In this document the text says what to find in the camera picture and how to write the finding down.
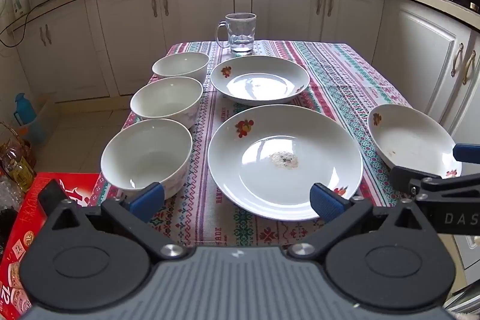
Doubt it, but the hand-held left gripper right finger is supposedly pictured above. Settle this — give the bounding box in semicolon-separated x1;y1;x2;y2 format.
287;182;432;264

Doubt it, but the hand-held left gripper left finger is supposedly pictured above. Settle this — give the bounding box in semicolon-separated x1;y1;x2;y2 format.
37;179;190;264

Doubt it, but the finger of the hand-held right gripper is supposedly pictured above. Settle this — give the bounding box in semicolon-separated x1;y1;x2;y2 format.
453;144;480;165
390;166;480;201

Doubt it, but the white floral plate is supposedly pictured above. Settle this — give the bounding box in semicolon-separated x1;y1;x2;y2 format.
210;55;310;106
207;104;364;221
367;104;463;180

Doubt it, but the white ceramic bowl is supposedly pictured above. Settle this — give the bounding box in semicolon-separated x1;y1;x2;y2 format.
152;52;210;85
130;76;203;129
100;118;193;201

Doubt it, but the patterned red green tablecloth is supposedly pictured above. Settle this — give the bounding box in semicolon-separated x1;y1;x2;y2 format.
87;40;413;249

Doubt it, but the red cardboard box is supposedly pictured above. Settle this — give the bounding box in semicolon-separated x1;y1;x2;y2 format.
0;172;100;320

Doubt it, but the cooking oil bottle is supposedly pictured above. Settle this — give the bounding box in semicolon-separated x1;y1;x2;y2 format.
0;141;36;193

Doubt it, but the blue plastic bottle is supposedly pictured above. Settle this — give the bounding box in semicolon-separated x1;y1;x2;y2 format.
14;93;37;126

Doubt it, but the clear glass mug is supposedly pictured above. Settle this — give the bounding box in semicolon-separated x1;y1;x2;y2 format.
214;13;257;55

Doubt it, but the white electric kettle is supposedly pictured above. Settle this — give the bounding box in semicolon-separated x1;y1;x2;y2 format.
11;0;31;16

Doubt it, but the black power cable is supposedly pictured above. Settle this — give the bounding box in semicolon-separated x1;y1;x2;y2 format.
0;10;27;48

